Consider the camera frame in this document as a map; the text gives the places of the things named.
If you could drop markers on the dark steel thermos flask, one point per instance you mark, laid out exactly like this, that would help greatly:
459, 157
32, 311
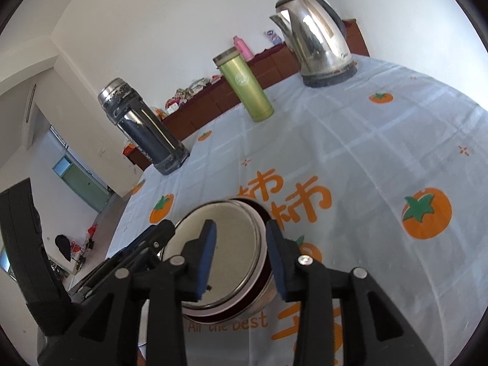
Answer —
145, 129

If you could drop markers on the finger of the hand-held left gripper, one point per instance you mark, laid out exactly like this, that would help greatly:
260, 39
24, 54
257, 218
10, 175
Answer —
164, 234
137, 241

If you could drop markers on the pink bottle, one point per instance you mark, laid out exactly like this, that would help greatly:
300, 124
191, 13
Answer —
244, 49

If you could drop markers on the green door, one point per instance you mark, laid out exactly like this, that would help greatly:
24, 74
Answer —
84, 190

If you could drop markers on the stainless steel electric kettle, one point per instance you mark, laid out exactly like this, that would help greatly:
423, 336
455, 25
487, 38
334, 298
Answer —
316, 38

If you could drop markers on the brown low cabinet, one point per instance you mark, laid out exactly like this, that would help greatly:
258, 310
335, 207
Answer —
213, 99

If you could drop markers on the white wall air conditioner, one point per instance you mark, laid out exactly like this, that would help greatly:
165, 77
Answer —
29, 103

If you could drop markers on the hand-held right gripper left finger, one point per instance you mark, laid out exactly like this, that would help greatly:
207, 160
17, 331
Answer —
206, 259

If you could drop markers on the small white blue box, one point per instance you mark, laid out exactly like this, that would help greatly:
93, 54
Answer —
272, 37

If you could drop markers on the black bag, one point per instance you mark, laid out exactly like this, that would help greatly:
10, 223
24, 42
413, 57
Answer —
63, 247

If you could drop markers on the red bags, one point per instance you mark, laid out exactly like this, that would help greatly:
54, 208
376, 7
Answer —
128, 150

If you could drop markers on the green tumbler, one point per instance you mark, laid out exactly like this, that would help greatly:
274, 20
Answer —
247, 87

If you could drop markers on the pink plastic bowl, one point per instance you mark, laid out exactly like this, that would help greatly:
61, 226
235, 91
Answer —
244, 310

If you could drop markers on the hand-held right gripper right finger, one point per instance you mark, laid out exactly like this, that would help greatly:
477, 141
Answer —
276, 267

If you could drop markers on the pile of packets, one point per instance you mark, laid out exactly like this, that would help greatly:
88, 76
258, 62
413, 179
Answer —
190, 89

